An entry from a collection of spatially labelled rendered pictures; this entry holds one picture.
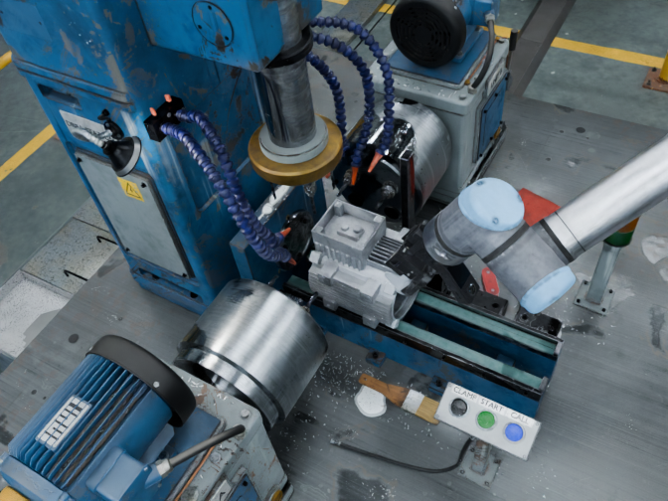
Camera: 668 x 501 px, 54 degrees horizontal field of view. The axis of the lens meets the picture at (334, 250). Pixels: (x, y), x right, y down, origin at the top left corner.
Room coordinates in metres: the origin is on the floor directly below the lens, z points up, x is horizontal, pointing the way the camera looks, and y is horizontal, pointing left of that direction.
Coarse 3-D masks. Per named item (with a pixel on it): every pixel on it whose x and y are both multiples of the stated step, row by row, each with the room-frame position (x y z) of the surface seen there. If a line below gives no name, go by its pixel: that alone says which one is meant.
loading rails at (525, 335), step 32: (288, 288) 0.92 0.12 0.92; (320, 320) 0.88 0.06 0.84; (352, 320) 0.82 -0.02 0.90; (416, 320) 0.83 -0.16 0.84; (448, 320) 0.79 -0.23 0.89; (480, 320) 0.76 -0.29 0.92; (512, 320) 0.74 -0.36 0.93; (384, 352) 0.78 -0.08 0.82; (416, 352) 0.73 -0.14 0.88; (448, 352) 0.69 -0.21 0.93; (480, 352) 0.74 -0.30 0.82; (512, 352) 0.70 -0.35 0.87; (544, 352) 0.66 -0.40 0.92; (480, 384) 0.64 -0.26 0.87; (512, 384) 0.60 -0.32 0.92; (544, 384) 0.58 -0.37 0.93
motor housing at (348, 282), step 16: (384, 240) 0.88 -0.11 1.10; (368, 256) 0.84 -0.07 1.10; (384, 256) 0.83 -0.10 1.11; (352, 272) 0.83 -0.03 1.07; (368, 272) 0.82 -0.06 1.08; (384, 272) 0.80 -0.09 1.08; (320, 288) 0.84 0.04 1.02; (336, 288) 0.82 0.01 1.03; (352, 288) 0.80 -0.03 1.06; (352, 304) 0.79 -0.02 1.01; (368, 304) 0.77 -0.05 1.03; (384, 304) 0.75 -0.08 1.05; (400, 304) 0.82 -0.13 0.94; (384, 320) 0.75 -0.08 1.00; (400, 320) 0.79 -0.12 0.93
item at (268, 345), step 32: (224, 288) 0.79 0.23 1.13; (256, 288) 0.75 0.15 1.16; (224, 320) 0.69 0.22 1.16; (256, 320) 0.68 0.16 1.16; (288, 320) 0.69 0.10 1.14; (192, 352) 0.65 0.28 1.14; (224, 352) 0.62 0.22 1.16; (256, 352) 0.62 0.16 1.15; (288, 352) 0.63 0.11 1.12; (320, 352) 0.66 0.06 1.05; (224, 384) 0.59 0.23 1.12; (256, 384) 0.58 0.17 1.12; (288, 384) 0.59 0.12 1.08
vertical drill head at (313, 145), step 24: (288, 0) 0.93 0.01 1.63; (288, 24) 0.92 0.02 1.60; (288, 48) 0.92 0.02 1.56; (264, 72) 0.92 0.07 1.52; (288, 72) 0.91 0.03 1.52; (264, 96) 0.93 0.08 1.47; (288, 96) 0.91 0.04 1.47; (288, 120) 0.91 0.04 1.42; (312, 120) 0.94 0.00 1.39; (264, 144) 0.93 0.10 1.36; (288, 144) 0.91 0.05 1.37; (312, 144) 0.91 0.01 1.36; (336, 144) 0.93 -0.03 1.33; (264, 168) 0.89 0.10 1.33; (288, 168) 0.88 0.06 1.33; (312, 168) 0.87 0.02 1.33; (312, 192) 0.89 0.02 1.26
